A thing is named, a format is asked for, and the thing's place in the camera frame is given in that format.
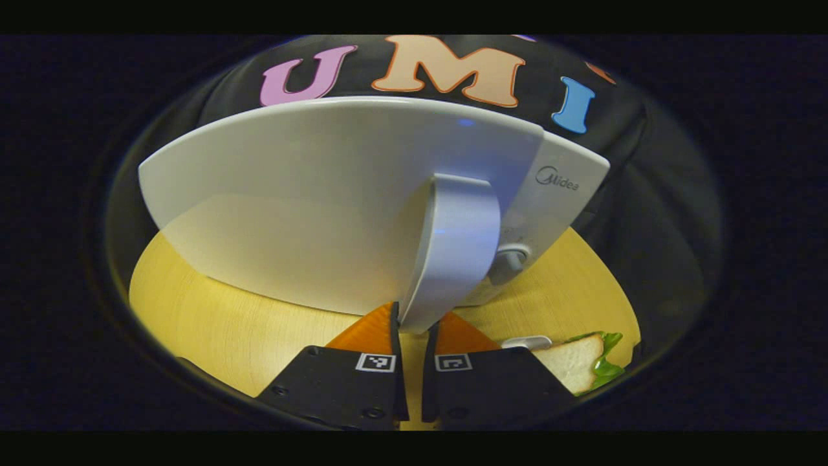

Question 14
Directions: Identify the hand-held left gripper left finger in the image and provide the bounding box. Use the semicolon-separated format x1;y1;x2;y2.
256;302;409;431

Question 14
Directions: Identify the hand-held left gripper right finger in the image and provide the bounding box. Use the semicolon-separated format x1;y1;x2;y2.
422;311;576;431

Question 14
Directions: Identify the lettuce sandwich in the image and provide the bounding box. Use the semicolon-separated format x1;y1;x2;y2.
530;331;627;397

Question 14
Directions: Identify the white microwave oven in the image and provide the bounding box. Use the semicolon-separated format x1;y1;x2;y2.
138;96;611;334

